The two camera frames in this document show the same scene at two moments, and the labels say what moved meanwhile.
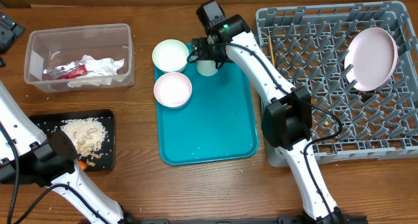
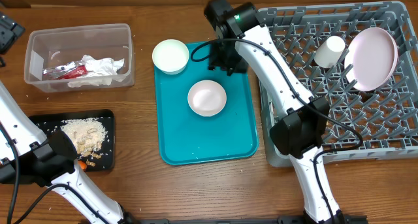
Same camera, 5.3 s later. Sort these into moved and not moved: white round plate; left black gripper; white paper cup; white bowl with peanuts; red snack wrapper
Moved: white paper cup; white bowl with peanuts
Not moved: white round plate; red snack wrapper; left black gripper
